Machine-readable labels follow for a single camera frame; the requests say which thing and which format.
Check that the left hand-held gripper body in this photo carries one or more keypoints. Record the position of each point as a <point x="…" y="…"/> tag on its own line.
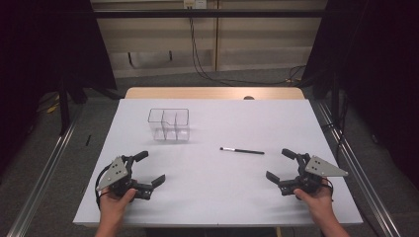
<point x="113" y="173"/>

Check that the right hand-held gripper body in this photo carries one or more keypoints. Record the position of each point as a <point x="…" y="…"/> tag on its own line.
<point x="321" y="168"/>

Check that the clear plastic organizer box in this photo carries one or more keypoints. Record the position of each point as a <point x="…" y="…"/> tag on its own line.
<point x="169" y="126"/>

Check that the black pen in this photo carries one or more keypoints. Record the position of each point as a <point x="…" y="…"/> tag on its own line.
<point x="242" y="150"/>

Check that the person's left hand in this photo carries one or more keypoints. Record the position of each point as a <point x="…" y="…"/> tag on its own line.
<point x="113" y="205"/>

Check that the person's right hand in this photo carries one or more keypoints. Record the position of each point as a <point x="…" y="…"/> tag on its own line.
<point x="314" y="202"/>

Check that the small black floor stick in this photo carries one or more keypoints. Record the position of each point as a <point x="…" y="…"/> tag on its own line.
<point x="88" y="140"/>

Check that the white table board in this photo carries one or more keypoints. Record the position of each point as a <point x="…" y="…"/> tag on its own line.
<point x="214" y="197"/>

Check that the black curtain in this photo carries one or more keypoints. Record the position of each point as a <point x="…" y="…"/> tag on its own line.
<point x="39" y="49"/>
<point x="378" y="65"/>

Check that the aluminium floor rail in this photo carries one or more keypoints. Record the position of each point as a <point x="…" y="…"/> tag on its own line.
<point x="42" y="177"/>
<point x="362" y="177"/>

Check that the black stand post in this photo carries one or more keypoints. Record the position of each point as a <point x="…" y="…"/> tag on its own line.
<point x="64" y="108"/>

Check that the black horizontal frame bar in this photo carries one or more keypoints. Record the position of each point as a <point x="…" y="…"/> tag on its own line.
<point x="210" y="13"/>

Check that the white wall outlet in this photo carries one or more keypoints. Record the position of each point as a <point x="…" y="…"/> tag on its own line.
<point x="195" y="3"/>

